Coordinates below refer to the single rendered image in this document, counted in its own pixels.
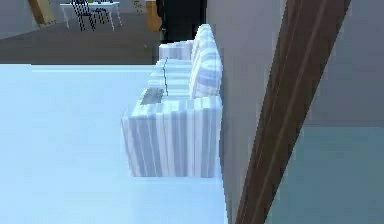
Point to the white striped sofa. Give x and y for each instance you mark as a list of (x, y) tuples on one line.
[(173, 140)]

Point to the black tall cabinet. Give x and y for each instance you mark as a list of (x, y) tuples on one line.
[(181, 20)]

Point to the brown wooden room door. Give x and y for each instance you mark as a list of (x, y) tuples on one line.
[(293, 110)]

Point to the orange wooden cabinet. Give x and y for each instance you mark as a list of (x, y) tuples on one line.
[(152, 16)]

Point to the white table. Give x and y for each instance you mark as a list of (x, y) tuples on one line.
[(100, 5)]

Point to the tan wooden room door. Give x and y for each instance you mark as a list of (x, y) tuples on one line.
[(41, 10)]

